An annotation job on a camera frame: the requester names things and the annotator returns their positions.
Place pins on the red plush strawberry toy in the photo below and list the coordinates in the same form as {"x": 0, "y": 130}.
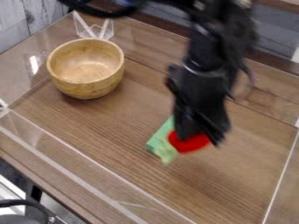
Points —
{"x": 184, "y": 147}

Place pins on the green rectangular block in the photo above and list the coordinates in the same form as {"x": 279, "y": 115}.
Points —
{"x": 158, "y": 143}

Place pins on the black table leg frame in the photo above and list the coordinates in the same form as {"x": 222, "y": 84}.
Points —
{"x": 33, "y": 193}

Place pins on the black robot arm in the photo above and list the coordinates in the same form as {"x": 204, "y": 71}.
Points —
{"x": 222, "y": 35}

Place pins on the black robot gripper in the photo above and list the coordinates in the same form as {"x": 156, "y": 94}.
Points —
{"x": 199, "y": 91}

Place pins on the wooden bowl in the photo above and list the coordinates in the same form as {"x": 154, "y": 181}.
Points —
{"x": 85, "y": 67}

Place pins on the clear acrylic corner bracket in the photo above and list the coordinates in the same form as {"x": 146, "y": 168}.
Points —
{"x": 92, "y": 31}

